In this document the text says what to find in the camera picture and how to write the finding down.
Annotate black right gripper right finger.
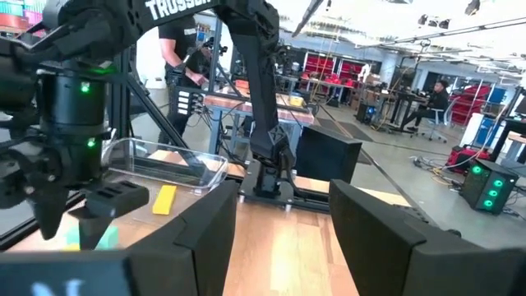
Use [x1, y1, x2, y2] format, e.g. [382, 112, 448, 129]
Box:
[328, 178, 526, 296]

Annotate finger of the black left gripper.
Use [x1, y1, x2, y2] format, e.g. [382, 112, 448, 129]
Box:
[24, 184, 69, 242]
[77, 180, 150, 251]

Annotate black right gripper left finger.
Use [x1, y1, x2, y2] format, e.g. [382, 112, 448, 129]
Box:
[0, 179, 239, 296]

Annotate teal block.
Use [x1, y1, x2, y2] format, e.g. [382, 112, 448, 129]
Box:
[64, 224, 120, 252]

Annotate flat yellow block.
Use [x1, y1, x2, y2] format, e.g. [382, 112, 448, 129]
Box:
[151, 184, 178, 216]

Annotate clear plastic bin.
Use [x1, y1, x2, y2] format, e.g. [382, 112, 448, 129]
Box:
[101, 136, 229, 191]

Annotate diagonal black strut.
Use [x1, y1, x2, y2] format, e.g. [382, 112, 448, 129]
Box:
[107, 44, 194, 151]

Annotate computer tower green fans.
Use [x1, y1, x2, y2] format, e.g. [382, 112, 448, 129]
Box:
[461, 157, 519, 216]

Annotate black control box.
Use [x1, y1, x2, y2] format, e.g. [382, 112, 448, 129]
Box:
[173, 86, 195, 118]

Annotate red tool bag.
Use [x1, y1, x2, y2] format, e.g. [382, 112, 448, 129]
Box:
[445, 144, 492, 174]

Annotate black box case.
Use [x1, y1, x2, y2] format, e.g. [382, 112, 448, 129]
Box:
[294, 124, 363, 185]

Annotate white office chair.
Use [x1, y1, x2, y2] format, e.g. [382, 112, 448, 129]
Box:
[421, 105, 454, 144]

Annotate wooden top workbench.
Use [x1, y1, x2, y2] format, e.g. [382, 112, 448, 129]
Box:
[202, 80, 316, 156]

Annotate person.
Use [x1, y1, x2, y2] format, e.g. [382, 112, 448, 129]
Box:
[400, 79, 451, 133]
[157, 14, 211, 146]

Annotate red shelving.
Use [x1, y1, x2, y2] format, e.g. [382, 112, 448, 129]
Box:
[302, 52, 365, 86]

